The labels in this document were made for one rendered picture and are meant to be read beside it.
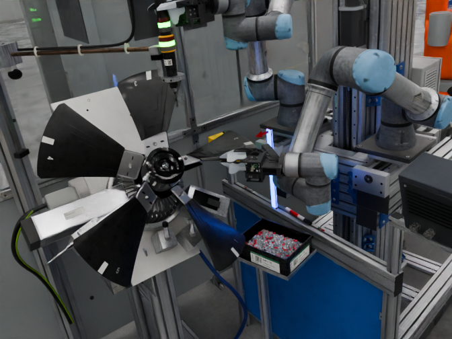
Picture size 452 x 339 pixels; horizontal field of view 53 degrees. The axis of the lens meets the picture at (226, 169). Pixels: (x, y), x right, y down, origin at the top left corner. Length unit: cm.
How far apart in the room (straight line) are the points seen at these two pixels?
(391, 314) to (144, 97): 104
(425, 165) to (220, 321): 162
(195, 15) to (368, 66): 51
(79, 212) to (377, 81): 95
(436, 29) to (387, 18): 302
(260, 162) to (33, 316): 142
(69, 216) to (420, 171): 98
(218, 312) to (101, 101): 139
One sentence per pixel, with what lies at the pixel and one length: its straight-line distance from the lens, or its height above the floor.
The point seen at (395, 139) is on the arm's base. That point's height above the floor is 108.
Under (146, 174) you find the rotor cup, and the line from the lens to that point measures 135.
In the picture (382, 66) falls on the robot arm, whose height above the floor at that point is 144.
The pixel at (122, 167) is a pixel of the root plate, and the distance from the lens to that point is 140.
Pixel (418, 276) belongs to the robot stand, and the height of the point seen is 21.
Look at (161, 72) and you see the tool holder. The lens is 136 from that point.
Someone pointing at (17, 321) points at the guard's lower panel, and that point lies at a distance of 234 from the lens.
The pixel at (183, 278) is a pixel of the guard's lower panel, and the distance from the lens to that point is 262.
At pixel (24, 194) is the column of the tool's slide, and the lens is 189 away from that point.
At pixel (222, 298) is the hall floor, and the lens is 268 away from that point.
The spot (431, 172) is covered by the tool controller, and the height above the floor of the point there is 124.
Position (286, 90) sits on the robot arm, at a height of 120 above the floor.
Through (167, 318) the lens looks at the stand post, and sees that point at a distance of 182.
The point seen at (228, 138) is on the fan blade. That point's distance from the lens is 159.
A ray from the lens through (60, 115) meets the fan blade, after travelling 138.
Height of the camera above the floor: 177
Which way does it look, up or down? 26 degrees down
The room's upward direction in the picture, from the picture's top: 7 degrees counter-clockwise
